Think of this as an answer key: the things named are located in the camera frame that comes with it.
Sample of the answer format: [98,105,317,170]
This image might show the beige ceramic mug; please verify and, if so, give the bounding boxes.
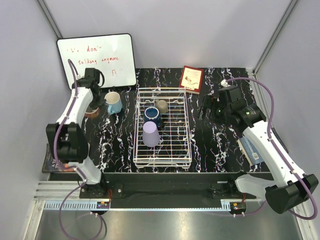
[155,99,168,114]

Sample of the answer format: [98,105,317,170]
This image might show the white wire dish rack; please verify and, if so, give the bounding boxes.
[133,87,192,169]

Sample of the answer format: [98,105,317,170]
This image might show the dark blue ceramic mug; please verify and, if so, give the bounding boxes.
[143,106,161,127]

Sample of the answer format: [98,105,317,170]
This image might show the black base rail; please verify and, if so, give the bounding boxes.
[78,172,257,206]

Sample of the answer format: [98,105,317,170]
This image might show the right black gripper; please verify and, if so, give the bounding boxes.
[196,94,231,128]

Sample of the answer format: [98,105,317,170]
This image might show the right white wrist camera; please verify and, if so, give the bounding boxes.
[220,79,231,88]

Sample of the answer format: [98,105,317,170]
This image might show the salmon pink floral mug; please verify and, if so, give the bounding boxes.
[84,106,100,119]

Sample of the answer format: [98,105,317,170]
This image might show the light blue ceramic mug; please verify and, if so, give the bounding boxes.
[104,91,123,115]

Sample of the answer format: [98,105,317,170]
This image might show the white slotted cable duct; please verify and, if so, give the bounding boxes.
[43,199,246,212]

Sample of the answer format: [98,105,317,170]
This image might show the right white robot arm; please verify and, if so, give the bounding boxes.
[198,85,319,214]

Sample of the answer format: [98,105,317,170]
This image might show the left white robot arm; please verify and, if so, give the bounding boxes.
[45,68,108,198]

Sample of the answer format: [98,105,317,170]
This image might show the white dry-erase board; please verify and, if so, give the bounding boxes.
[56,33,137,88]

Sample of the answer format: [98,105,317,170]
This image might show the light blue paperback book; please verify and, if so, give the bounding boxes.
[237,136,264,166]

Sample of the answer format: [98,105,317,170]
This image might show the dark Tale of Two Cities book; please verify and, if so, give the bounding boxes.
[41,143,74,173]

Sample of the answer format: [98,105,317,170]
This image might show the red and cream book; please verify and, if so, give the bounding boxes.
[179,65,204,95]

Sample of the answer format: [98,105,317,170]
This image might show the lavender plastic cup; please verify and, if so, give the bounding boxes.
[142,121,160,148]

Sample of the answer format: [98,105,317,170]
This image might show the dark blue book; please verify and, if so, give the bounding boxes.
[271,127,289,153]

